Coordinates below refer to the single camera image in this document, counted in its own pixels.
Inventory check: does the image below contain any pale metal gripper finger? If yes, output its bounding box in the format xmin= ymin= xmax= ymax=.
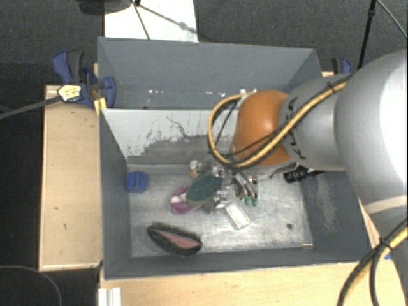
xmin=223 ymin=201 xmax=252 ymax=230

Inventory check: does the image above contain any dark green oval sponge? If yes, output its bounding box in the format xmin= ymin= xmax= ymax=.
xmin=186 ymin=173 xmax=224 ymax=205

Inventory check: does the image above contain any clear glass thing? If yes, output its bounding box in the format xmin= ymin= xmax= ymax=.
xmin=189 ymin=159 xmax=212 ymax=179

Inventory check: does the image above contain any purple and white toy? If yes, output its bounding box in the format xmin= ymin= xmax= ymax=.
xmin=170 ymin=184 xmax=200 ymax=215

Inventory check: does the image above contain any black and pink oval brush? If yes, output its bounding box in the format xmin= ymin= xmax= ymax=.
xmin=146 ymin=222 xmax=203 ymax=257

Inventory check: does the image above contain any blue sponge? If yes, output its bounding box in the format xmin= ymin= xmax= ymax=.
xmin=126 ymin=170 xmax=149 ymax=194

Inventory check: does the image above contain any grey metal bin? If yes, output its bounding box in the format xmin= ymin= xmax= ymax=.
xmin=96 ymin=36 xmax=373 ymax=281

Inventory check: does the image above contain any pale wood board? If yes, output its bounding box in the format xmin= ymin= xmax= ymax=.
xmin=38 ymin=84 xmax=105 ymax=272

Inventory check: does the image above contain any black cylinder on white bracket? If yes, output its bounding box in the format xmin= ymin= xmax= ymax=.
xmin=282 ymin=168 xmax=325 ymax=185

